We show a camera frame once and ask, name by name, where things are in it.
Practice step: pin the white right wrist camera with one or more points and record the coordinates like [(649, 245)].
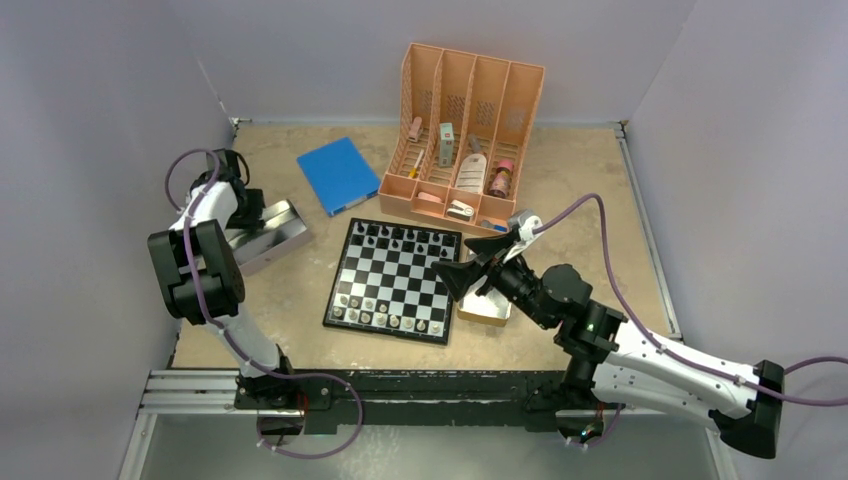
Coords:
[(523, 228)]

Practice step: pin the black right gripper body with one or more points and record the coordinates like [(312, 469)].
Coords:
[(517, 283)]

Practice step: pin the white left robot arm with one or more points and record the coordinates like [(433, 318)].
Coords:
[(201, 282)]

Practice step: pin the white stapler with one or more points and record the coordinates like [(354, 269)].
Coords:
[(460, 210)]

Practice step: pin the yellow tipped pen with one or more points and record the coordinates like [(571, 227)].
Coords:
[(414, 172)]

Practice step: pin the white lotion bottle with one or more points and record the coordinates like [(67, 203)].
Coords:
[(472, 173)]

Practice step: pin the pink eraser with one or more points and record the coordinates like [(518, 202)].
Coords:
[(429, 197)]

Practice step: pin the gold empty tin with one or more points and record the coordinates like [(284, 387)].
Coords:
[(491, 309)]

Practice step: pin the black and white chessboard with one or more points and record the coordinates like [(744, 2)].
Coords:
[(385, 268)]

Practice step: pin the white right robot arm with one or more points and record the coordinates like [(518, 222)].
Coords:
[(613, 360)]

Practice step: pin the pink tube in organizer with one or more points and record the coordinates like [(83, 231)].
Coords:
[(415, 129)]

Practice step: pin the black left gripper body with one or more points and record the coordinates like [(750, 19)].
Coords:
[(249, 213)]

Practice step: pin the pink capped small bottle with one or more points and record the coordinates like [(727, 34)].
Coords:
[(500, 184)]

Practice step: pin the teal small box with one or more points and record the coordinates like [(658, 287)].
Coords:
[(446, 145)]

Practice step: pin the silver tin with white pieces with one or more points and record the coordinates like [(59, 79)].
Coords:
[(284, 231)]

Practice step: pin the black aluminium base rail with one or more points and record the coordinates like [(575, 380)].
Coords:
[(326, 399)]

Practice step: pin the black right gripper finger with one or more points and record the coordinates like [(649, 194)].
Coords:
[(462, 278), (497, 246)]

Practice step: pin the peach desk organizer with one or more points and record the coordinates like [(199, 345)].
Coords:
[(492, 104)]

